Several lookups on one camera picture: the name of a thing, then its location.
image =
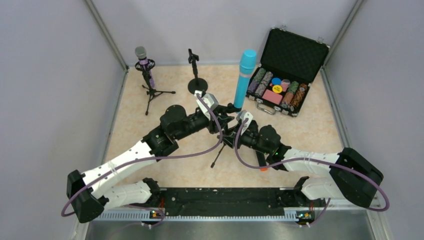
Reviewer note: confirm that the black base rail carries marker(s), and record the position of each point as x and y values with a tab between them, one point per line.
238	204

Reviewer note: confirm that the black poker chip case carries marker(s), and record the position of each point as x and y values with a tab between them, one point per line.
287	68

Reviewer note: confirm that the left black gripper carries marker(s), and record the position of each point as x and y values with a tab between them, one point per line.
218	114

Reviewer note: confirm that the light blue microphone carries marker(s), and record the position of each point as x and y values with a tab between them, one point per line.
247	65

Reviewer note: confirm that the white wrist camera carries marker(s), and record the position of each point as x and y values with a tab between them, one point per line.
245	118
209	100

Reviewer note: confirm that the black round-base mic stand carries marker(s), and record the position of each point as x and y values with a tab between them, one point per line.
197	83

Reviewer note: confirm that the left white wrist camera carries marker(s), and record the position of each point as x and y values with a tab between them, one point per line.
209	100

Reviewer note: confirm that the tripod stand with shock mount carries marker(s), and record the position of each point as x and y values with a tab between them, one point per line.
152	93

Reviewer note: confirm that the black tripod clip stand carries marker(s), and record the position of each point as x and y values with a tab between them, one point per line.
221	149

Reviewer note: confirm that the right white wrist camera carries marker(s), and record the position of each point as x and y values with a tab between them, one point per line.
245	118

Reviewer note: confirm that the purple glitter microphone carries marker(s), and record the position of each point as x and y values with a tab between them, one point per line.
145	65

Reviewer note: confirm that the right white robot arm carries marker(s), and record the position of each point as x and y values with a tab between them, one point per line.
344	175

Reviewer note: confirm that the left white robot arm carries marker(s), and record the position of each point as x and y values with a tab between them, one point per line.
94	191

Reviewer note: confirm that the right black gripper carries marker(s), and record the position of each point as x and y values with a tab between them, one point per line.
236	131

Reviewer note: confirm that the black microphone orange end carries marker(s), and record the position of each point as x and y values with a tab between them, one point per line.
261	161

